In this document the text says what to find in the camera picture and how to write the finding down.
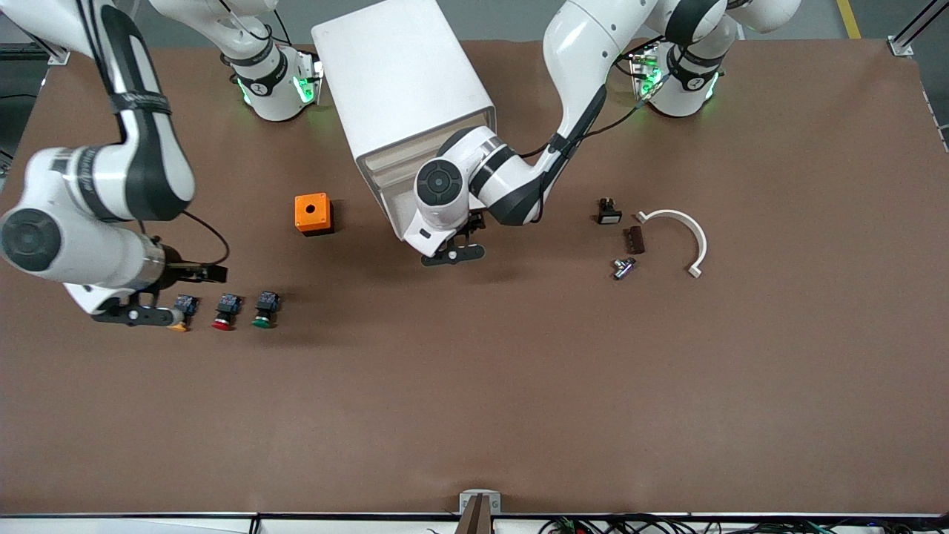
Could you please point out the brown camera post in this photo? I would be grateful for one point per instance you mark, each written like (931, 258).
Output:
(474, 519)

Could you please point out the black switch with white face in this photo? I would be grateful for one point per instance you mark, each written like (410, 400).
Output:
(609, 216)

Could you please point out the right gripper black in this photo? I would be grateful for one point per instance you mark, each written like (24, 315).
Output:
(175, 268)

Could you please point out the grey metal table bracket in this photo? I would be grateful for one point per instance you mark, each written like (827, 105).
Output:
(465, 500)

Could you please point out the green mushroom push button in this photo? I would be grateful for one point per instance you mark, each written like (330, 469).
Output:
(265, 302)

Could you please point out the orange button enclosure box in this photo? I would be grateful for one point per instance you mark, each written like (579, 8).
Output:
(302, 222)

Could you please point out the brown table mat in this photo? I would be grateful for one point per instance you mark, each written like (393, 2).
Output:
(474, 371)

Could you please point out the brown terminal block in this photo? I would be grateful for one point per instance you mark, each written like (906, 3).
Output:
(635, 241)

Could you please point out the white drawer cabinet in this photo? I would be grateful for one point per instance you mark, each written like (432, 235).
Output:
(400, 74)

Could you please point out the red mushroom push button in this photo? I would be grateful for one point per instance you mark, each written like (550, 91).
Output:
(227, 304)

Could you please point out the aluminium frame profile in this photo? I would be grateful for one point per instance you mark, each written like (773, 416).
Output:
(901, 46)

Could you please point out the white curved plastic arc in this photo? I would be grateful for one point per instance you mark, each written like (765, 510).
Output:
(671, 213)

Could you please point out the beige cabinet drawer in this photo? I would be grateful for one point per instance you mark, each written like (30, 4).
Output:
(393, 191)
(393, 174)
(393, 157)
(397, 208)

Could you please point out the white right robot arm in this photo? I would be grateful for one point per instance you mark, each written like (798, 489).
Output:
(96, 178)

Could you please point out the yellow mushroom push button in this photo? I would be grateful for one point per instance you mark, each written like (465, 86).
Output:
(187, 304)

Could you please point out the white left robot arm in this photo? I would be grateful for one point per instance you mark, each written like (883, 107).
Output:
(586, 44)

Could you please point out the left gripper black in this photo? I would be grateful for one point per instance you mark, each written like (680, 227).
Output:
(475, 221)

